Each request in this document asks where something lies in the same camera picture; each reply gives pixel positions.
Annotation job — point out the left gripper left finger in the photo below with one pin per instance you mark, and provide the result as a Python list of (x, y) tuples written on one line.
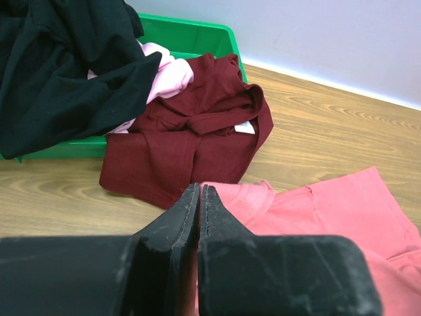
[(151, 272)]

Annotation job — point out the green plastic bin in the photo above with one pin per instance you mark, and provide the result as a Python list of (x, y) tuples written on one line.
[(185, 39)]

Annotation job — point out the maroon t-shirt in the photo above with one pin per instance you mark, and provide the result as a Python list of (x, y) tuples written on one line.
[(209, 132)]

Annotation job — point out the salmon pink t-shirt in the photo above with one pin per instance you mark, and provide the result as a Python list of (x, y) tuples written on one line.
[(359, 207)]

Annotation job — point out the light pink t-shirt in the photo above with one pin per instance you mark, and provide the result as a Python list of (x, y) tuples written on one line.
[(173, 74)]

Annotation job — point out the black t-shirt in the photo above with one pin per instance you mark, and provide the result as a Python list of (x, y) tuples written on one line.
[(69, 70)]

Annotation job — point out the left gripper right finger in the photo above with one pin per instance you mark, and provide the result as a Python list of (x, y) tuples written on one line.
[(241, 273)]

